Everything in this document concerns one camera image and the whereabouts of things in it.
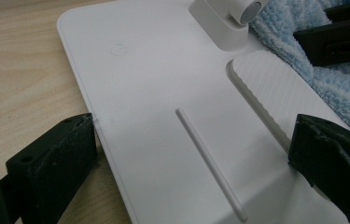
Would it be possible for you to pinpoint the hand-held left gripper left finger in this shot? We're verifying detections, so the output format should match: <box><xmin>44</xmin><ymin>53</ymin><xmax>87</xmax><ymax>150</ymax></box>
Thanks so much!
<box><xmin>6</xmin><ymin>112</ymin><xmax>98</xmax><ymax>224</ymax></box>

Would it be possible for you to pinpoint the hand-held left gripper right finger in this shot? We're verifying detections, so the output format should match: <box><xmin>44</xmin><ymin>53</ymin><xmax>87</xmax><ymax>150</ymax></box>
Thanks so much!
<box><xmin>287</xmin><ymin>113</ymin><xmax>350</xmax><ymax>224</ymax></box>

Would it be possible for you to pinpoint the light blue towel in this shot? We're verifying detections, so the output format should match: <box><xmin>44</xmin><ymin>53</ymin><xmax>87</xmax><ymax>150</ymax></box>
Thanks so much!
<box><xmin>250</xmin><ymin>0</ymin><xmax>350</xmax><ymax>141</ymax></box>

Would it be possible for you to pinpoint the white desk lamp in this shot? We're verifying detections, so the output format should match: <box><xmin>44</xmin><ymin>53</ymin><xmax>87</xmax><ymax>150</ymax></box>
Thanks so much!
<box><xmin>56</xmin><ymin>0</ymin><xmax>350</xmax><ymax>224</ymax></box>

